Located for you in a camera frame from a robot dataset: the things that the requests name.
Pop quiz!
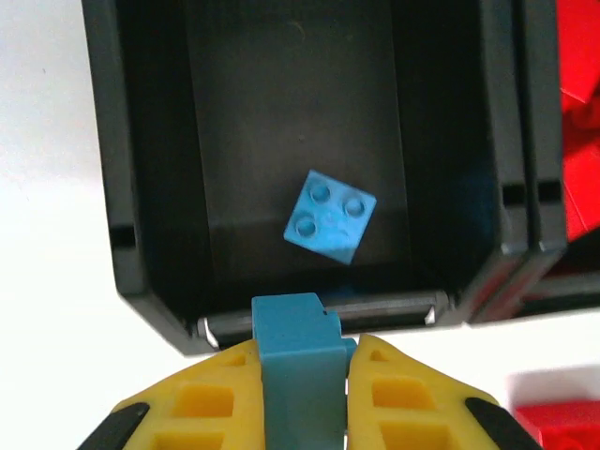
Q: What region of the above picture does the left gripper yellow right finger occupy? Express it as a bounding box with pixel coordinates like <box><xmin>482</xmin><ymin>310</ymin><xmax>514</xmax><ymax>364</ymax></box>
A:
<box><xmin>344</xmin><ymin>333</ymin><xmax>545</xmax><ymax>450</ymax></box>

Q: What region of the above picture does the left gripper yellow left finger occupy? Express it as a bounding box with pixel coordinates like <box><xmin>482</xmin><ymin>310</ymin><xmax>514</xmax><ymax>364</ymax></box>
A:
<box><xmin>77</xmin><ymin>339</ymin><xmax>268</xmax><ymax>450</ymax></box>

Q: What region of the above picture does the small blue lego brick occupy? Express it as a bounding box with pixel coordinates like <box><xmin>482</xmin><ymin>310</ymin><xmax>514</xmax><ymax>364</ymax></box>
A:
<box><xmin>283</xmin><ymin>169</ymin><xmax>378</xmax><ymax>266</ymax></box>
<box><xmin>251</xmin><ymin>292</ymin><xmax>357</xmax><ymax>450</ymax></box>

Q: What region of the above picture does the red lego brick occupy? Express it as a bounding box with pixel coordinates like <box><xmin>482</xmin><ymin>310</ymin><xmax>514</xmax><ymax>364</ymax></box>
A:
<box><xmin>513</xmin><ymin>398</ymin><xmax>600</xmax><ymax>450</ymax></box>
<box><xmin>557</xmin><ymin>0</ymin><xmax>600</xmax><ymax>104</ymax></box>

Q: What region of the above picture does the black plastic bin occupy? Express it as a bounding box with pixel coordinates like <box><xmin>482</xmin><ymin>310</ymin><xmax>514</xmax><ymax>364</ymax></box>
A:
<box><xmin>82</xmin><ymin>0</ymin><xmax>533</xmax><ymax>357</ymax></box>
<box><xmin>468</xmin><ymin>0</ymin><xmax>600</xmax><ymax>324</ymax></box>

